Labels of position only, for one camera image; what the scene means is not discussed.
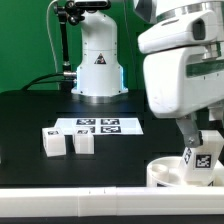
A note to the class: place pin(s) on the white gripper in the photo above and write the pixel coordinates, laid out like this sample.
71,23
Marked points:
179,82

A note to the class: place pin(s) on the white round stool seat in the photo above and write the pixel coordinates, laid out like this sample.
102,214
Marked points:
163,172

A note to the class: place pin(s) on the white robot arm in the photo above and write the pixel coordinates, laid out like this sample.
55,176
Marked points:
99,75

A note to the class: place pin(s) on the white marker sheet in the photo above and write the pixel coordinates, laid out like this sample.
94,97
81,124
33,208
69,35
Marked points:
101,126

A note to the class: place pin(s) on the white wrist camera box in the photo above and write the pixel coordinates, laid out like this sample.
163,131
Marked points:
190,29

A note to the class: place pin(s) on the white L-shaped wall fixture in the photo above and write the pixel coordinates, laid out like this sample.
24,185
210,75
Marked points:
110,201

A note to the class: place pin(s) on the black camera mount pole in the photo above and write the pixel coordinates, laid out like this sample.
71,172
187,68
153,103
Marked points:
73,12

